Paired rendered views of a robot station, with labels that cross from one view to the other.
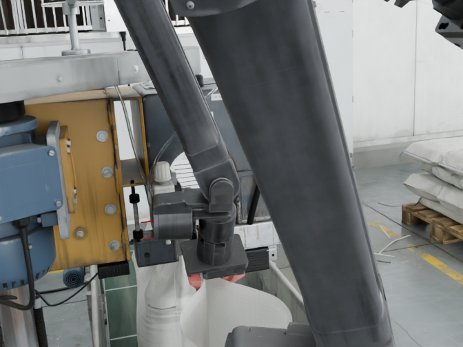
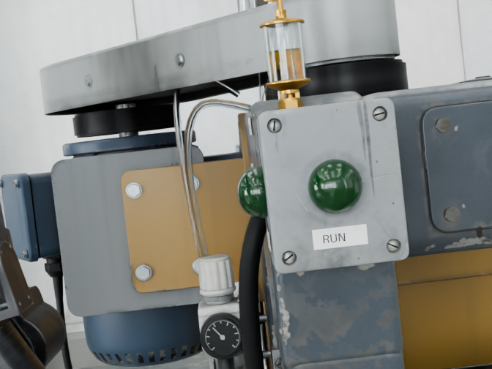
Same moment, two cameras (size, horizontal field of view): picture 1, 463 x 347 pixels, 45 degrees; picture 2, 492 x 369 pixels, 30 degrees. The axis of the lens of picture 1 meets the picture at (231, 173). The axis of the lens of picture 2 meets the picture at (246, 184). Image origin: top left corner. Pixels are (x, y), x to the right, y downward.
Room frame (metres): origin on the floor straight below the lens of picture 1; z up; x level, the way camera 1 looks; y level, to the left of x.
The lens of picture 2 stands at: (1.19, -0.62, 1.32)
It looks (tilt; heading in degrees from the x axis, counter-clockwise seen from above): 3 degrees down; 103
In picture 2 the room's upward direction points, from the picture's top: 6 degrees counter-clockwise
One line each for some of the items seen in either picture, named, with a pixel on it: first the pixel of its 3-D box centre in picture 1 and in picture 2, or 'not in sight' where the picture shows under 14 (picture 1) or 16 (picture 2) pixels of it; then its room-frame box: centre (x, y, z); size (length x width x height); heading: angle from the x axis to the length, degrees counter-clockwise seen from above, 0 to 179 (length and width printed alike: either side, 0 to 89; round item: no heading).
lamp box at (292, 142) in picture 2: not in sight; (329, 184); (1.12, -0.10, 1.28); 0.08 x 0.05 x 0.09; 14
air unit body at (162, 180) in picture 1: (167, 203); (228, 348); (0.99, 0.12, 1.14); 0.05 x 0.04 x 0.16; 104
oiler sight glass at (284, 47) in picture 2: not in sight; (285, 53); (1.09, -0.04, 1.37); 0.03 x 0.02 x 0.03; 14
